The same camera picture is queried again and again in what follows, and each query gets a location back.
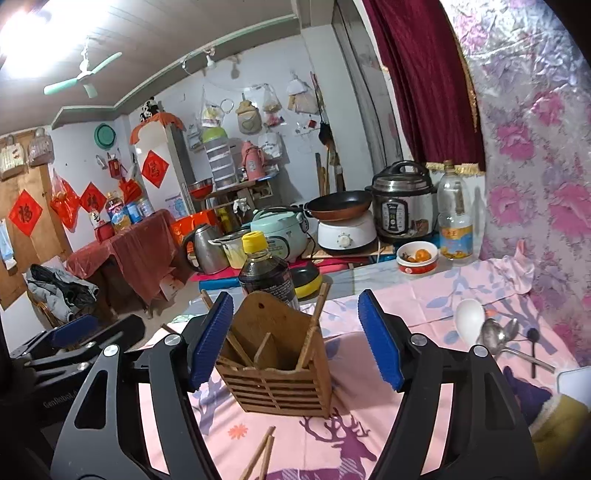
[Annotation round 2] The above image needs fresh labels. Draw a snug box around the white electric stove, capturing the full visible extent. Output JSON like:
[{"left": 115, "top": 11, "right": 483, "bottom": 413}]
[{"left": 318, "top": 211, "right": 378, "bottom": 254}]

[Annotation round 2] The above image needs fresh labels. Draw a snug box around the clear plastic bottle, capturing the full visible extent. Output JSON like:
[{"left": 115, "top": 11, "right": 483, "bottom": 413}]
[{"left": 436, "top": 160, "right": 476, "bottom": 266}]

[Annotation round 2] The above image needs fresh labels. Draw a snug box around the wooden chopstick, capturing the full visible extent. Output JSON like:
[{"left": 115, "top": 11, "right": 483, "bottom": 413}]
[
  {"left": 238, "top": 425, "right": 276, "bottom": 480},
  {"left": 256, "top": 434, "right": 276, "bottom": 480}
]

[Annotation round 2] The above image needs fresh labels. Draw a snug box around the white spoon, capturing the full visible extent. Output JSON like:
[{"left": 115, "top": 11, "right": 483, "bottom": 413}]
[{"left": 455, "top": 298, "right": 486, "bottom": 344}]

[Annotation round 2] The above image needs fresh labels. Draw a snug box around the orange cloth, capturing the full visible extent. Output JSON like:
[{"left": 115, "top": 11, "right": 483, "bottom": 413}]
[{"left": 129, "top": 113, "right": 185, "bottom": 144}]

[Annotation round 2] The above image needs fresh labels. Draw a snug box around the hanging beige pouch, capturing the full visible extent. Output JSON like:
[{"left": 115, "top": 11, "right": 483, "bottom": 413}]
[{"left": 235, "top": 95, "right": 258, "bottom": 134}]

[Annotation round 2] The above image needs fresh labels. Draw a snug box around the dark soy sauce bottle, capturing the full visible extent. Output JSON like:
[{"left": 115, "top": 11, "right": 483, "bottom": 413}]
[{"left": 238, "top": 232, "right": 301, "bottom": 311}]

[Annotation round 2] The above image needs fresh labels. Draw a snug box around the floral plastic wall sheet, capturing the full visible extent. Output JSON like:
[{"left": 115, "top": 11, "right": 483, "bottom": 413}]
[{"left": 438, "top": 0, "right": 591, "bottom": 365}]

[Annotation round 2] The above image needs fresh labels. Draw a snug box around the hanging white bag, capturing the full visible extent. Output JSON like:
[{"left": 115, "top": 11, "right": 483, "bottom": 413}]
[{"left": 257, "top": 131, "right": 283, "bottom": 160}]

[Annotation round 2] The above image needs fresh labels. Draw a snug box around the wooden door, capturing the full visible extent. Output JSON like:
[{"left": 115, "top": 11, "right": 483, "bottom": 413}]
[{"left": 0, "top": 134, "right": 74, "bottom": 310}]

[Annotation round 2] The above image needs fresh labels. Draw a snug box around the small cardboard box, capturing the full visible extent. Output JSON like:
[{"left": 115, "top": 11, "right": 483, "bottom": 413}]
[{"left": 159, "top": 272, "right": 181, "bottom": 301}]

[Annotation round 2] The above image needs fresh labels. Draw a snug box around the pink thermos jug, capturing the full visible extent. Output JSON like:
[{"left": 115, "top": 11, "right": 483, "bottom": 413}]
[{"left": 241, "top": 141, "right": 267, "bottom": 182}]

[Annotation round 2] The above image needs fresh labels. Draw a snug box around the copper frying pan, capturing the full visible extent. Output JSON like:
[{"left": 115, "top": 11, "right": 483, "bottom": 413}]
[{"left": 303, "top": 190, "right": 373, "bottom": 222}]

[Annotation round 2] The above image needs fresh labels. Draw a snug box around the grey jacket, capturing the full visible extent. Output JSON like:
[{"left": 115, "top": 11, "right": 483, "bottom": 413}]
[{"left": 25, "top": 264, "right": 100, "bottom": 320}]

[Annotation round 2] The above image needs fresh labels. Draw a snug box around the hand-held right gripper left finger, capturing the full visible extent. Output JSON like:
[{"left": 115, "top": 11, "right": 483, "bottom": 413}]
[{"left": 50, "top": 292, "right": 235, "bottom": 480}]

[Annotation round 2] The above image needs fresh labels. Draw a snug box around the ceiling light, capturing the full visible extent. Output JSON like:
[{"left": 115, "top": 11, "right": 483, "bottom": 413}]
[{"left": 0, "top": 0, "right": 54, "bottom": 70}]

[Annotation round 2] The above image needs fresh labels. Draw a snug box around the cooking oil bottle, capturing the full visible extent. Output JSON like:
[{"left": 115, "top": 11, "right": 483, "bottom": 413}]
[{"left": 105, "top": 192, "right": 132, "bottom": 232}]

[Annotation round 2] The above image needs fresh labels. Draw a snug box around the black hanging ladle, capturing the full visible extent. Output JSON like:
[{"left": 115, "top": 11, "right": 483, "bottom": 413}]
[{"left": 318, "top": 90, "right": 332, "bottom": 148}]

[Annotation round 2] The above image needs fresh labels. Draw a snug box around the stainless steel kettle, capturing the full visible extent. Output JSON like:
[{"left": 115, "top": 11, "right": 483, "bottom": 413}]
[{"left": 182, "top": 224, "right": 230, "bottom": 275}]

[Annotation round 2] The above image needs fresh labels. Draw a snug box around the cream enamel pot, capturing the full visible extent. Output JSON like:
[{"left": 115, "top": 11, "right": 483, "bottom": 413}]
[{"left": 210, "top": 231, "right": 252, "bottom": 269}]

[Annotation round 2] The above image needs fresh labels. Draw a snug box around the stacked food container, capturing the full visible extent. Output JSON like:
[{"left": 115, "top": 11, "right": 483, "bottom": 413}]
[{"left": 202, "top": 127, "right": 238, "bottom": 190}]

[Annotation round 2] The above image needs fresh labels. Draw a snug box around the white refrigerator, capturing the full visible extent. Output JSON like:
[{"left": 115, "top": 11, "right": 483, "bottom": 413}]
[{"left": 134, "top": 122, "right": 195, "bottom": 217}]

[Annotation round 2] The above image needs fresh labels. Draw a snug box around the bunch of wooden chopsticks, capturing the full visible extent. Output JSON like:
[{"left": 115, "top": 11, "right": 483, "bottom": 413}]
[{"left": 201, "top": 282, "right": 331, "bottom": 370}]

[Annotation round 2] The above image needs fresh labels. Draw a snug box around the black spoon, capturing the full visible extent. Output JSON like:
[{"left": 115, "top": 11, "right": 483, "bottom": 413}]
[{"left": 526, "top": 328, "right": 540, "bottom": 379}]

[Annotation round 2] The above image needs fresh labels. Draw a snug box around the red cloth covered table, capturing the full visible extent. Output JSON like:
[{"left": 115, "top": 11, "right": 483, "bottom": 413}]
[{"left": 65, "top": 210, "right": 185, "bottom": 305}]

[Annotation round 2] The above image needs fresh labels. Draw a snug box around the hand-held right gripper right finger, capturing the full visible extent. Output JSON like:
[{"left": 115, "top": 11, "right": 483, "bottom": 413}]
[{"left": 358, "top": 289, "right": 541, "bottom": 480}]

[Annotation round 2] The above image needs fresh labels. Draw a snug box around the red diamond paper poster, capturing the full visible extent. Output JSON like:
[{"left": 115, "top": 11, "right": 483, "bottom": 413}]
[
  {"left": 8, "top": 189, "right": 43, "bottom": 237},
  {"left": 79, "top": 182, "right": 108, "bottom": 213},
  {"left": 141, "top": 150, "right": 170, "bottom": 188}
]

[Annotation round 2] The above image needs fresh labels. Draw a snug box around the hanging plastic bag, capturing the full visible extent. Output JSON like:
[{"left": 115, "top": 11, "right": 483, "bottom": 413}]
[
  {"left": 262, "top": 85, "right": 282, "bottom": 126},
  {"left": 201, "top": 99, "right": 225, "bottom": 129},
  {"left": 286, "top": 76, "right": 319, "bottom": 114}
]

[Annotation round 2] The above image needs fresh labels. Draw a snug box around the light green rice cooker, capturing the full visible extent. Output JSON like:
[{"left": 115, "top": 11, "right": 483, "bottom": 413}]
[{"left": 250, "top": 208, "right": 308, "bottom": 265}]

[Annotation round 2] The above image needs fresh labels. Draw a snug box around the bowl with oranges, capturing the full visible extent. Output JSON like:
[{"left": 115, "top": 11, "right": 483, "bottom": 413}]
[{"left": 396, "top": 241, "right": 438, "bottom": 276}]

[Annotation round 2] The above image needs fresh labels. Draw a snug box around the yellow plush slipper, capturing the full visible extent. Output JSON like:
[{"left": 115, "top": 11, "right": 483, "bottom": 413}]
[{"left": 529, "top": 392, "right": 591, "bottom": 457}]

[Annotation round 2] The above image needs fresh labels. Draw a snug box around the wooden chopstick holder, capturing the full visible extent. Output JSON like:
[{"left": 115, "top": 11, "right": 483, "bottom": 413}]
[{"left": 215, "top": 291, "right": 334, "bottom": 418}]

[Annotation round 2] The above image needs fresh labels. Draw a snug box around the pink deer printed blanket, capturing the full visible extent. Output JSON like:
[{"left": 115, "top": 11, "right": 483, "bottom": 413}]
[{"left": 139, "top": 256, "right": 578, "bottom": 480}]

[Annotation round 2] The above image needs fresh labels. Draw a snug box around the silver pressure cooker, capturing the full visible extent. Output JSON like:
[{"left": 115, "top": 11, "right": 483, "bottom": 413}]
[{"left": 366, "top": 161, "right": 437, "bottom": 244}]

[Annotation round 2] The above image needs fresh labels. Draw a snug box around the green ceiling fan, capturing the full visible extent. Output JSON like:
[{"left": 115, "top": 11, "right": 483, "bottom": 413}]
[{"left": 44, "top": 39, "right": 123, "bottom": 99}]

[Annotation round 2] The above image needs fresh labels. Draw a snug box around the woven bag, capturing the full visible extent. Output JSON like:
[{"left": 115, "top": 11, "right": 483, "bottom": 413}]
[
  {"left": 0, "top": 134, "right": 28, "bottom": 180},
  {"left": 28, "top": 128, "right": 54, "bottom": 166}
]

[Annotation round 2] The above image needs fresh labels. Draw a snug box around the purple cloth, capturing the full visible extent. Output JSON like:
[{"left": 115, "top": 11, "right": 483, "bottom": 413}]
[{"left": 503, "top": 367, "right": 552, "bottom": 425}]

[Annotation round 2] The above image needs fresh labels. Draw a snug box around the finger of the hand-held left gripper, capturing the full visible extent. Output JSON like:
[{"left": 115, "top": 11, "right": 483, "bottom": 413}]
[
  {"left": 28, "top": 316, "right": 145, "bottom": 374},
  {"left": 9, "top": 315, "right": 100, "bottom": 358}
]

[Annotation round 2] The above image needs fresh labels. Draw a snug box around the maroon curtain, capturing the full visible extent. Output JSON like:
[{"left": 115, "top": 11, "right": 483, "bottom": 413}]
[{"left": 362, "top": 0, "right": 485, "bottom": 174}]

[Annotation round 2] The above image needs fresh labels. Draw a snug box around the wooden board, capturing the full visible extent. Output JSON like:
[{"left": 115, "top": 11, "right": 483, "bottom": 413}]
[{"left": 300, "top": 244, "right": 398, "bottom": 260}]

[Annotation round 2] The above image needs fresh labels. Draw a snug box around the pink cloth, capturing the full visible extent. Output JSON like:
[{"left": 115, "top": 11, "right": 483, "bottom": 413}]
[{"left": 489, "top": 240, "right": 536, "bottom": 296}]

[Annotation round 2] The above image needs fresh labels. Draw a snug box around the orange cardboard box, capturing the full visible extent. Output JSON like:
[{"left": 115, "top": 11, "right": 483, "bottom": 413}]
[{"left": 170, "top": 210, "right": 218, "bottom": 247}]

